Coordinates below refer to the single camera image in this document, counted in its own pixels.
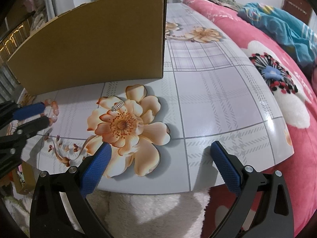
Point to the white and green fluffy rug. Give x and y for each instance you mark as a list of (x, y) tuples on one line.
[(153, 215)]

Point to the small printed cardboard box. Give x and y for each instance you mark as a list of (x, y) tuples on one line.
[(24, 181)]

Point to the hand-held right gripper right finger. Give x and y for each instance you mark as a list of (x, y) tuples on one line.
[(226, 169)]

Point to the blue blanket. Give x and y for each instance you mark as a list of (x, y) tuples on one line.
[(284, 27)]

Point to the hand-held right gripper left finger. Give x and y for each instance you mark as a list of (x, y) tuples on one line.
[(96, 171)]

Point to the grey olive cloth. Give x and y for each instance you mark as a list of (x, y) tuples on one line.
[(223, 0)]

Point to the brown wooden door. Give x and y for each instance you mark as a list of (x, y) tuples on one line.
[(297, 7)]

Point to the large cardboard box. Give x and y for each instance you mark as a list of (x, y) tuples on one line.
[(99, 49)]

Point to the cluttered shelf unit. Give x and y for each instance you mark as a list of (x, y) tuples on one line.
[(14, 42)]

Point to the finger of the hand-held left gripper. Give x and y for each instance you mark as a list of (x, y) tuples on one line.
[(32, 127), (29, 111)]

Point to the pink flowered blanket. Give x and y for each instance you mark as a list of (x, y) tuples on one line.
[(304, 153)]

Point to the small silver hair clip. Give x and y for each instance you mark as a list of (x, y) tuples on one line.
[(118, 105)]

